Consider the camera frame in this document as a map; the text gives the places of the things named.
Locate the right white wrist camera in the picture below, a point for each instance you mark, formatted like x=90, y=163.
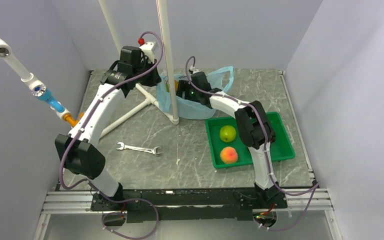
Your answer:
x=192, y=70

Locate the aluminium rail frame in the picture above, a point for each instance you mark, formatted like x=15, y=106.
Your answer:
x=79, y=202

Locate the red fake peach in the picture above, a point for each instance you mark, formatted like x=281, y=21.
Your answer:
x=229, y=155

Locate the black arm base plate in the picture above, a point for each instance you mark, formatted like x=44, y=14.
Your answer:
x=139, y=205

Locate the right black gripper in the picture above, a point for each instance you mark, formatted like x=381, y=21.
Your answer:
x=183, y=86

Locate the white PVC pipe stand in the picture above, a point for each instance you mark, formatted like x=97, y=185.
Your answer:
x=162, y=11

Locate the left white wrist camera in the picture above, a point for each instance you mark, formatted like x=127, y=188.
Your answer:
x=149, y=48

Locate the silver combination wrench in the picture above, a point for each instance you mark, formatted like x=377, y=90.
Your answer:
x=155, y=151

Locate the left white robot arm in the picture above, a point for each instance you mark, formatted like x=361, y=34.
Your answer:
x=77, y=149

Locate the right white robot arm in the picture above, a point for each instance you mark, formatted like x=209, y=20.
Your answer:
x=253, y=127

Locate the green fake apple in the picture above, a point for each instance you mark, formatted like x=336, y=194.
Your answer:
x=227, y=133

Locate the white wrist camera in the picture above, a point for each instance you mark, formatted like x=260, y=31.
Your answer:
x=192, y=70
x=149, y=48

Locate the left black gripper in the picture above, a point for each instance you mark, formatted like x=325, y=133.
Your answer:
x=156, y=78

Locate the light blue plastic bag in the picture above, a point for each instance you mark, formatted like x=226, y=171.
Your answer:
x=222, y=78

